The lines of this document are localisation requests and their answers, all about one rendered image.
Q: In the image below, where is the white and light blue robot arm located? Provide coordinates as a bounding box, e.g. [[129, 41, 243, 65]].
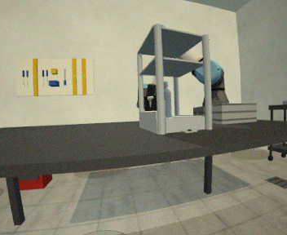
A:
[[143, 49, 229, 104]]

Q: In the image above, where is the grey shelving unit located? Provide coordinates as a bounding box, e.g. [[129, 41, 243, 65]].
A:
[[137, 24, 212, 135]]

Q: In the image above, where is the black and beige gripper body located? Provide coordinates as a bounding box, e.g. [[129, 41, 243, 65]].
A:
[[143, 97, 157, 111]]

